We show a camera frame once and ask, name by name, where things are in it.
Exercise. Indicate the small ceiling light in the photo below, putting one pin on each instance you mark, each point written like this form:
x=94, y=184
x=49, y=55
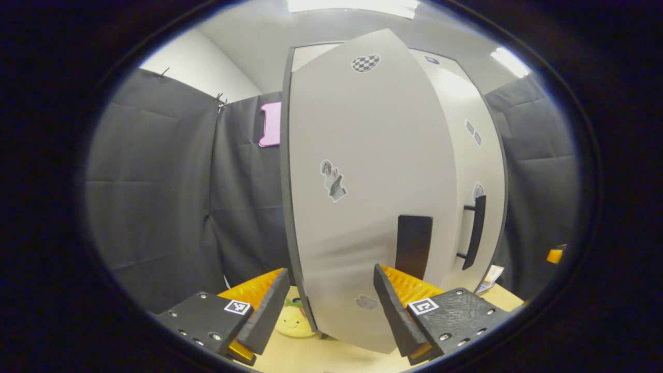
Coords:
x=510, y=62

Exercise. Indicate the grey shoe cabinet door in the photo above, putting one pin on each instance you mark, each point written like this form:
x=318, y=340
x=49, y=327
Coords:
x=373, y=129
x=466, y=166

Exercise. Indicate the black backdrop cloth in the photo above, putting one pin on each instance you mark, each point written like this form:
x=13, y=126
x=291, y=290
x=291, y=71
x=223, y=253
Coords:
x=544, y=181
x=155, y=197

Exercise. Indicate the yellow plush toy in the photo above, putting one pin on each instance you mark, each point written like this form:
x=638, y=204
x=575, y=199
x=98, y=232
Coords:
x=292, y=321

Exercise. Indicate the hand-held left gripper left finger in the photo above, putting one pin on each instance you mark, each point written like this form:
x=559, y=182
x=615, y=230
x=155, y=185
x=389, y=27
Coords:
x=267, y=313

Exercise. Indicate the large ceiling light panel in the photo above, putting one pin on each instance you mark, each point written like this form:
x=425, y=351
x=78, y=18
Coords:
x=352, y=6

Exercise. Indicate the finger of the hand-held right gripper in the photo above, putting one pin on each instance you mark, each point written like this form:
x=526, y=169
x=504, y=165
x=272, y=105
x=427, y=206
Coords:
x=556, y=255

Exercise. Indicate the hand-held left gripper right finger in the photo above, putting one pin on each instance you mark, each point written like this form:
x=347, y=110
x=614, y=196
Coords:
x=396, y=311

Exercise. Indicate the grey shoe cabinet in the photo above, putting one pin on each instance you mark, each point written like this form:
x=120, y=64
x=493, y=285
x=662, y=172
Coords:
x=288, y=155

